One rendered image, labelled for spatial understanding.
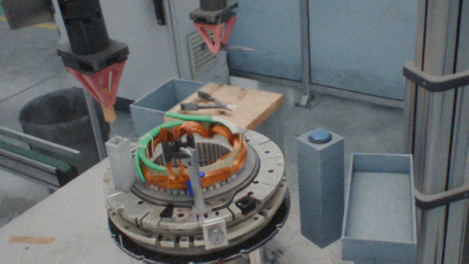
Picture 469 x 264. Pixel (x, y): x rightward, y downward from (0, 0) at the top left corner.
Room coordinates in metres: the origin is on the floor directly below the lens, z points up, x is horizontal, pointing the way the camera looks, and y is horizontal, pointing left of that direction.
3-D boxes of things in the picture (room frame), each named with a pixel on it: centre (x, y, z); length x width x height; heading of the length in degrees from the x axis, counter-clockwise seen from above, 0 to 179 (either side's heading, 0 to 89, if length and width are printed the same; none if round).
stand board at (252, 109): (1.18, 0.02, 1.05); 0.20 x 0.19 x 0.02; 55
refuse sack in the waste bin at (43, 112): (2.39, 0.75, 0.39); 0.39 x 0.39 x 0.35
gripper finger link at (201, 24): (1.22, 0.02, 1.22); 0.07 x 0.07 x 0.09; 56
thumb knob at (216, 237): (0.70, 0.04, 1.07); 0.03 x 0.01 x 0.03; 101
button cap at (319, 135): (1.04, -0.17, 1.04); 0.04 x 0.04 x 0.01
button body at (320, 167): (1.04, -0.17, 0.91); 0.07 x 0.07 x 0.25; 33
